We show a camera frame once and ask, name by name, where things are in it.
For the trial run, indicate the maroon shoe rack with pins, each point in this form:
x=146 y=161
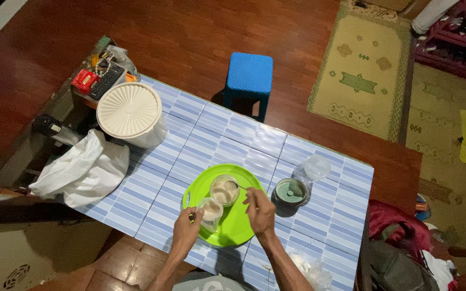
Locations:
x=455 y=40

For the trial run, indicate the green round plastic tray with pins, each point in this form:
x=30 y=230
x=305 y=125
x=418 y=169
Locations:
x=233 y=226

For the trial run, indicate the white round lidded container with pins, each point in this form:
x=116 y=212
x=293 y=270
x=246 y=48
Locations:
x=130 y=111

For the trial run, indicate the person's left hand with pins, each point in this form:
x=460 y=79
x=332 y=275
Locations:
x=184 y=232

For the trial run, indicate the beige rug with brown pattern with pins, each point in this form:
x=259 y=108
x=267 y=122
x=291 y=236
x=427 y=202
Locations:
x=439 y=133

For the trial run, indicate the person's grey shirt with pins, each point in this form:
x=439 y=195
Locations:
x=212 y=283

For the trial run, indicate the metal spoon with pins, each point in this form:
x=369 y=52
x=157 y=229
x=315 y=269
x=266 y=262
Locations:
x=239 y=186

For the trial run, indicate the beige rug with green pattern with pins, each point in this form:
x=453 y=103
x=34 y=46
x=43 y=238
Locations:
x=358 y=72

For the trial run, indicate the blue striped tablecloth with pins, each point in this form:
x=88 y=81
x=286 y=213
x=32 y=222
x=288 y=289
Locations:
x=217 y=137

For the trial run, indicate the clear plastic wrapper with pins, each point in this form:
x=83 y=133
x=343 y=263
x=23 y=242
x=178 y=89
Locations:
x=310 y=268

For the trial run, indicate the red bag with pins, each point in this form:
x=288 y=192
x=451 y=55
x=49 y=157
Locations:
x=394 y=224

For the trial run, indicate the black remote control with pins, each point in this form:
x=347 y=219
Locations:
x=106 y=82

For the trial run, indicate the red small box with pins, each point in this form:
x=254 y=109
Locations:
x=84 y=80

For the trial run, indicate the clear cup with milky drink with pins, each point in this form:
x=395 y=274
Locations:
x=225 y=190
x=212 y=212

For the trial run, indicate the blue plastic stool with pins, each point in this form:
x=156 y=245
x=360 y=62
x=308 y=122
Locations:
x=249 y=79

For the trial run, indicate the clear plastic jar lid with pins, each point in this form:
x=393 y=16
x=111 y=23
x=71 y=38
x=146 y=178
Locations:
x=316 y=166

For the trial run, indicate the black backpack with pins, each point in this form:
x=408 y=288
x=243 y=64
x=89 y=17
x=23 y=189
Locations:
x=394 y=266

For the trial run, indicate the white plastic bag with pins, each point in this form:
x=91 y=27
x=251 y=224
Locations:
x=85 y=169

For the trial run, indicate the glass side table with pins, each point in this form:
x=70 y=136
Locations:
x=26 y=153

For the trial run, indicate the jar with green powder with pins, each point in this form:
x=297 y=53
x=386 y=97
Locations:
x=290 y=193

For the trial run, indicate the crumpled clear plastic bag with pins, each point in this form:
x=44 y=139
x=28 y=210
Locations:
x=123 y=58

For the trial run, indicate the white rolled cloth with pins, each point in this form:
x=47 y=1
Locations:
x=431 y=16

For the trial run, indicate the person's right hand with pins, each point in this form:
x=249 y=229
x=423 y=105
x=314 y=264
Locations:
x=262 y=214

